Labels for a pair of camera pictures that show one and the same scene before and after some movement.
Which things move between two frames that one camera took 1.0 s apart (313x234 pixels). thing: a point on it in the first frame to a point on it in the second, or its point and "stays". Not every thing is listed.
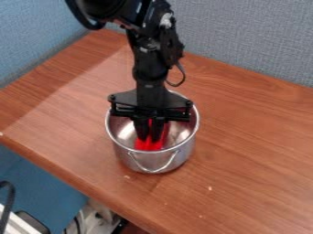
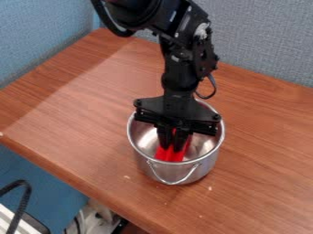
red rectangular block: [150, 144] to [169, 154]
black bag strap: [7, 206] to [4, 187]
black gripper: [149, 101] to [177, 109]
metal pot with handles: [161, 160] to [201, 158]
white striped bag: [22, 223] stays
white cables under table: [95, 219] stays
